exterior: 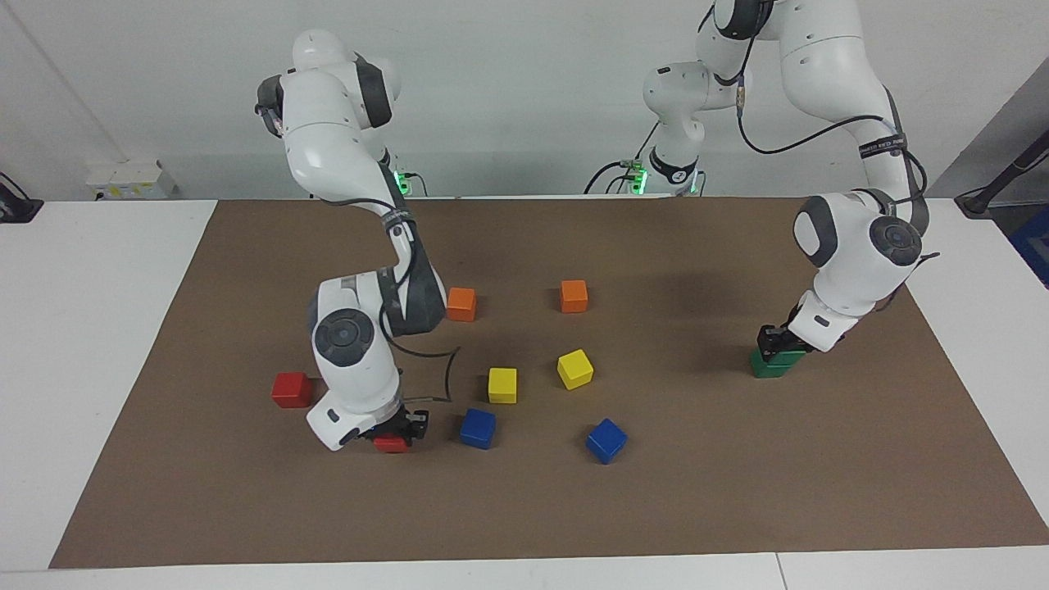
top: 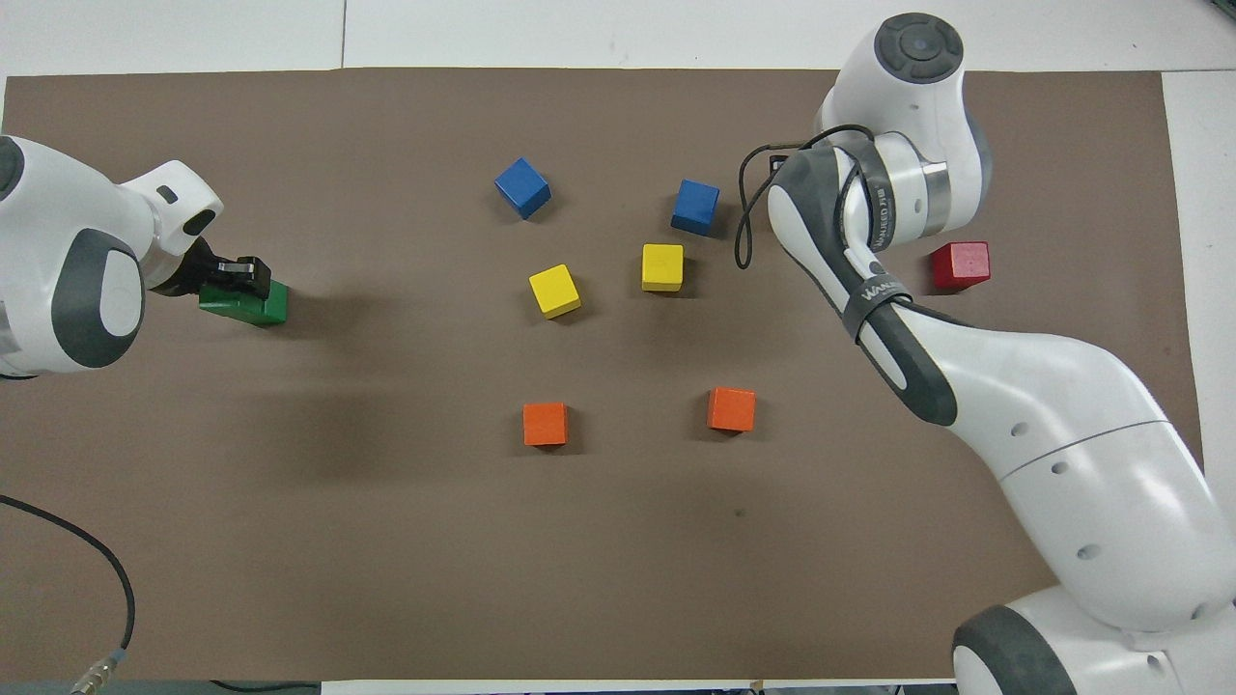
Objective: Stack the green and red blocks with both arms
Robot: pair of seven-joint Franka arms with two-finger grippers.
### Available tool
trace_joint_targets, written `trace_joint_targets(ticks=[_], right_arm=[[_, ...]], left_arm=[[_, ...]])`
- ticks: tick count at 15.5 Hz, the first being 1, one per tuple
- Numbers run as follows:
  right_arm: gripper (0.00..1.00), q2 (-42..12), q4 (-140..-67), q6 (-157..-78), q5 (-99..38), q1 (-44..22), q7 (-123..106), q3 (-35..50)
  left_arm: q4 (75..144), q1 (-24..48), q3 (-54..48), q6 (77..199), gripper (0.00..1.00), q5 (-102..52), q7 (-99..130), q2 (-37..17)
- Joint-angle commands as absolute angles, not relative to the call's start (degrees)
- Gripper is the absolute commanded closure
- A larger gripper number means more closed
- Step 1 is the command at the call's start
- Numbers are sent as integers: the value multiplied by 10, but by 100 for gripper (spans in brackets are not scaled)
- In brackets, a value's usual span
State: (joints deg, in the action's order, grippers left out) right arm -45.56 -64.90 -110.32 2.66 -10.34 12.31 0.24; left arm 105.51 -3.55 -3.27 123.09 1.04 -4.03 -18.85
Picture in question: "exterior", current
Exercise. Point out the blue box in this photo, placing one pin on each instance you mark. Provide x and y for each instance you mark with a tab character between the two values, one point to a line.
1034	246

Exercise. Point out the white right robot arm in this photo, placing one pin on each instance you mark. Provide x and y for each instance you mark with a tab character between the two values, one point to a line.
352	369

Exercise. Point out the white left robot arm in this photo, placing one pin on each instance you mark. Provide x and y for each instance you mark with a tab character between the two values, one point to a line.
856	254

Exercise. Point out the red wooden cube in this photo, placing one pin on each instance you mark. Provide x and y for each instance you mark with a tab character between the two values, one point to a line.
391	445
292	390

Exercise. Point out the blue wooden cube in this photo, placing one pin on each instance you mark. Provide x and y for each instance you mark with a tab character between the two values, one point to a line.
478	428
606	440

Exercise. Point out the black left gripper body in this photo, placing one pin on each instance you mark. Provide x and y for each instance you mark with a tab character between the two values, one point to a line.
793	332

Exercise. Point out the black desk device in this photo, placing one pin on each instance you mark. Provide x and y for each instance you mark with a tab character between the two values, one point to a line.
16	209

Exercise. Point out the orange wooden cube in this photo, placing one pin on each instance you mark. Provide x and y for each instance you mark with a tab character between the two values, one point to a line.
462	304
574	296

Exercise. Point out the yellow wooden cube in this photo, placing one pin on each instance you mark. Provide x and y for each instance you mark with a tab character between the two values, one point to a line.
502	385
575	369

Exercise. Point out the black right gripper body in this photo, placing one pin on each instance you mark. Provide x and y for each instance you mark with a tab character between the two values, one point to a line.
389	424

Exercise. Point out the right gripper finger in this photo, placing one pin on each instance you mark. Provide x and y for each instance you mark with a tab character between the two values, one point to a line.
419	426
365	441

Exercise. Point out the black stand leg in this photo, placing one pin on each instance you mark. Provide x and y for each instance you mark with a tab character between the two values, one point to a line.
979	201

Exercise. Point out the white power strip box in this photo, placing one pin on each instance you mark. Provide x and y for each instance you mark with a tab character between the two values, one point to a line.
131	176

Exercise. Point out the brown paper table mat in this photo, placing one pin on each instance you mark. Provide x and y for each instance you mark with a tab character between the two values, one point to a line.
737	492

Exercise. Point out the green wooden cube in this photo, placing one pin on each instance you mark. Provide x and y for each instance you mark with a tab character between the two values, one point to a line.
788	357
770	371

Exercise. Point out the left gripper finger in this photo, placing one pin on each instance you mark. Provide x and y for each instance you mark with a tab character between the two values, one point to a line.
770	342

